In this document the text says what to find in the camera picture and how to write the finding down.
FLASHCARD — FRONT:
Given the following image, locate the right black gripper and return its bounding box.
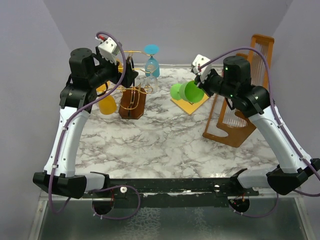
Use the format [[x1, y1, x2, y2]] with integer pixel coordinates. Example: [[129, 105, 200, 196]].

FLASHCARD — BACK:
[[194, 67, 236, 100]]

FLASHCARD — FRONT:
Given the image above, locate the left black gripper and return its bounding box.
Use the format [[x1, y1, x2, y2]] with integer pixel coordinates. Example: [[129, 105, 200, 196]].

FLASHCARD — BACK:
[[89, 46, 139, 88]]

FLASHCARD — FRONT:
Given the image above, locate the orange plastic goblet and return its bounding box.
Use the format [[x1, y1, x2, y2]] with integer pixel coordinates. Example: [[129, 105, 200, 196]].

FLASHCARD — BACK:
[[96, 81, 117, 115], [116, 58, 123, 73]]

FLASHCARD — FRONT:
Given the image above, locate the clear wine glass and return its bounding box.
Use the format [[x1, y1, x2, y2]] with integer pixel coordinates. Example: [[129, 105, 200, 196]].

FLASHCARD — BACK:
[[144, 75, 159, 94]]

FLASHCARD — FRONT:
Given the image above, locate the blue plastic goblet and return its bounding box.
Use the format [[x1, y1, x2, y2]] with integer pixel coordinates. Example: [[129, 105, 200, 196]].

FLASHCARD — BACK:
[[144, 44, 160, 78]]

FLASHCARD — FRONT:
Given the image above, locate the green plastic goblet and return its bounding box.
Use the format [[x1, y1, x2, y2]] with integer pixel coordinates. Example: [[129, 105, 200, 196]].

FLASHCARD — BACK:
[[170, 80, 205, 104]]

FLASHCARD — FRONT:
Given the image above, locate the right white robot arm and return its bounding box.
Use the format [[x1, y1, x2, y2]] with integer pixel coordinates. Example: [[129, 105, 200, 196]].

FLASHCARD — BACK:
[[191, 54, 320, 196]]

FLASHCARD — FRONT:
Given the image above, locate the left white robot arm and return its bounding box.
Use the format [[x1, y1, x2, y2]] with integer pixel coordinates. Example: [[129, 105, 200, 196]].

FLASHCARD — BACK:
[[32, 47, 133, 199]]

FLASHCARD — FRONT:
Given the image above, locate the yellow booklet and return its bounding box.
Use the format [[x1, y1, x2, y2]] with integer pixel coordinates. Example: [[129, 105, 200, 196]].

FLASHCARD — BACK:
[[171, 95, 209, 115]]

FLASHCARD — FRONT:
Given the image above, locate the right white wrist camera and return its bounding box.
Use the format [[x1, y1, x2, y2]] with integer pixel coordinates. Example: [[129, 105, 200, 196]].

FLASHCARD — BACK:
[[191, 54, 212, 84]]

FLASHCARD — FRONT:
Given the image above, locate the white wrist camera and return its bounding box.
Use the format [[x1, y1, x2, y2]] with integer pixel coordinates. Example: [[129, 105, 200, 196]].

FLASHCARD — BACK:
[[191, 54, 212, 84], [95, 35, 122, 65]]

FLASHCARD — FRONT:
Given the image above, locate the gold wire wine glass rack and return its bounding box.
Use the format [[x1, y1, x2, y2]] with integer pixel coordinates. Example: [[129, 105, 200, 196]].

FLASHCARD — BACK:
[[118, 51, 151, 120]]

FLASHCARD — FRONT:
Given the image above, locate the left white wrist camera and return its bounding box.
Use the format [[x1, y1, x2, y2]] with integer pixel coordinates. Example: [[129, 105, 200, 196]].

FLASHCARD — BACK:
[[95, 35, 122, 65]]

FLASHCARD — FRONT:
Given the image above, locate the wooden string harp rack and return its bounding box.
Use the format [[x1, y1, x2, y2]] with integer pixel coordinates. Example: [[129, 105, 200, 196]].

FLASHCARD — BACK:
[[202, 34, 275, 148]]

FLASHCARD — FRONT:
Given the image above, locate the aluminium frame rail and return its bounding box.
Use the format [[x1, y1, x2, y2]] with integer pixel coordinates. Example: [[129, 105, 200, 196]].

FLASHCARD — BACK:
[[257, 187, 304, 198]]

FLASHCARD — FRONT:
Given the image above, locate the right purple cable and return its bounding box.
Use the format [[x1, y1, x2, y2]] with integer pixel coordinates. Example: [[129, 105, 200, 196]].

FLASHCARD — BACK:
[[197, 46, 320, 217]]

